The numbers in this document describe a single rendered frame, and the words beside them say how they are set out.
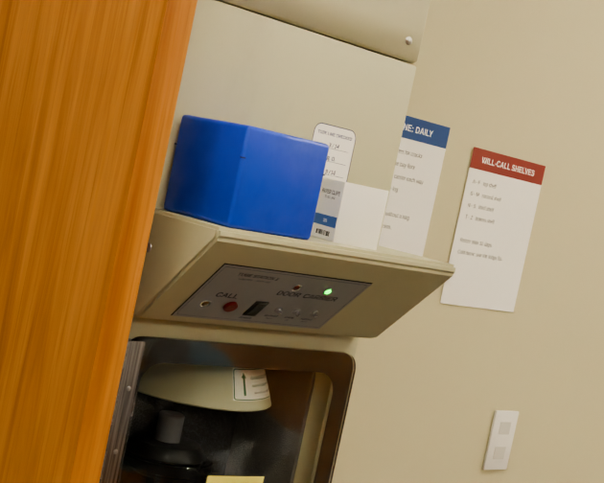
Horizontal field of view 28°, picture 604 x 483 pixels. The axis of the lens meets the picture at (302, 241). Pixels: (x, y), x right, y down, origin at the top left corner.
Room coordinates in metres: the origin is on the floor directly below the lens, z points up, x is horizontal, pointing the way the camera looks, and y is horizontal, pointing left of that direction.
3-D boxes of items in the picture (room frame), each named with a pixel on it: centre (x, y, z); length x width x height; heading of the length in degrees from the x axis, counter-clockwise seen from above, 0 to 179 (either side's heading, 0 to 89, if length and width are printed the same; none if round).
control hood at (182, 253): (1.17, -0.01, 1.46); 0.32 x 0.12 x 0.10; 133
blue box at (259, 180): (1.10, 0.06, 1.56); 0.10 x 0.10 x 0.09; 43
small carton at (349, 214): (1.20, -0.04, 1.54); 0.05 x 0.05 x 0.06; 27
